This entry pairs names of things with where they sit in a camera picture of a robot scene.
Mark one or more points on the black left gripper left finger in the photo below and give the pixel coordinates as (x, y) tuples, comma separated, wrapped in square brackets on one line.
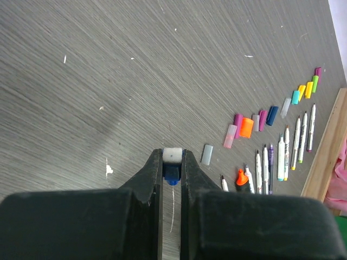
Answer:
[(113, 223)]

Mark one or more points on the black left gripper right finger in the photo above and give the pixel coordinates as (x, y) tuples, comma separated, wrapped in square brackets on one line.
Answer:
[(238, 225)]

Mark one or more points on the brown ended white marker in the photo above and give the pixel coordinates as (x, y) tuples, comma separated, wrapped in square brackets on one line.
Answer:
[(258, 173)]

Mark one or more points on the grey pen cap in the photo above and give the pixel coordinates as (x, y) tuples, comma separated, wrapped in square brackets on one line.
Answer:
[(256, 121), (206, 155)]

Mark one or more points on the blue pen cap with eraser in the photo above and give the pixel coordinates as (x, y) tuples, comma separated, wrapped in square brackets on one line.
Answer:
[(172, 164)]

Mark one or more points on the clear capped purple pen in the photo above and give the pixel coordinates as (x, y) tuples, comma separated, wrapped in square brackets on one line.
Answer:
[(270, 168)]

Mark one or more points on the pink translucent pen cap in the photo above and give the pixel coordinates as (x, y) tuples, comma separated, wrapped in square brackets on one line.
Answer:
[(230, 135)]

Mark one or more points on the orange highlighter cap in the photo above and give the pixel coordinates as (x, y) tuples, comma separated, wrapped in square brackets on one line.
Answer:
[(246, 128)]

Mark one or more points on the magenta pen cap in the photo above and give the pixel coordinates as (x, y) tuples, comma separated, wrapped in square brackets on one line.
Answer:
[(238, 122), (262, 119), (318, 72)]

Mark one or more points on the yellow capped white marker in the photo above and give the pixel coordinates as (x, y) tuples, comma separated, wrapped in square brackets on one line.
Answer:
[(295, 143)]

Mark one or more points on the green capped white marker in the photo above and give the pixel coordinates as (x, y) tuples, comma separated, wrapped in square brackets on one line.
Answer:
[(302, 138)]

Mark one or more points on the dark blue pen cap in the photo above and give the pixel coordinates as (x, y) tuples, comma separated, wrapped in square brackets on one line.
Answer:
[(271, 115)]

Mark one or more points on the clear pen cap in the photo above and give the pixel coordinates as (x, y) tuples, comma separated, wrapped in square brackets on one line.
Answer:
[(285, 107)]

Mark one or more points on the teal pen cap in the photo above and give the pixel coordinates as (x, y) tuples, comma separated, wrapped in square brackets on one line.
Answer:
[(295, 97)]

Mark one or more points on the yellow pen cap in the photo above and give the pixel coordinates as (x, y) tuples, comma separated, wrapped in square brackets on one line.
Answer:
[(301, 90), (308, 89)]

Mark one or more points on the green pen cap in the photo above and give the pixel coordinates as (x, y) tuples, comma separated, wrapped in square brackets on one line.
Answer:
[(315, 80)]

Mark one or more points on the grey capped white marker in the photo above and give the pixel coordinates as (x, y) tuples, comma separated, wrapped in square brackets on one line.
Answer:
[(250, 179)]

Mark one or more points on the blue ended white marker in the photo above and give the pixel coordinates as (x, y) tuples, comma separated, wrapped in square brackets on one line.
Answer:
[(265, 170)]

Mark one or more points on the teal ended white marker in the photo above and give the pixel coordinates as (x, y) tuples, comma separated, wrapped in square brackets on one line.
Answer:
[(281, 159)]

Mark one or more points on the yellow ended white marker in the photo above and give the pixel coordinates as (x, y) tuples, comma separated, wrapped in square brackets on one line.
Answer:
[(287, 154)]

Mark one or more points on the magenta capped white marker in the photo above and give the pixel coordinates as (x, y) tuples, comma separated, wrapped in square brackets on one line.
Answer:
[(311, 128)]

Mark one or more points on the pink t-shirt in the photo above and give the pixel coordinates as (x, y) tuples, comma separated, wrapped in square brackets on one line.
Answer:
[(336, 194)]

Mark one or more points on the green tank top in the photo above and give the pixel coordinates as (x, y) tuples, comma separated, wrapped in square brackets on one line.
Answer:
[(341, 220)]

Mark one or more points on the wooden clothes rack frame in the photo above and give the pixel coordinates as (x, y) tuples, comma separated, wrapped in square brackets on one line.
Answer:
[(320, 173)]

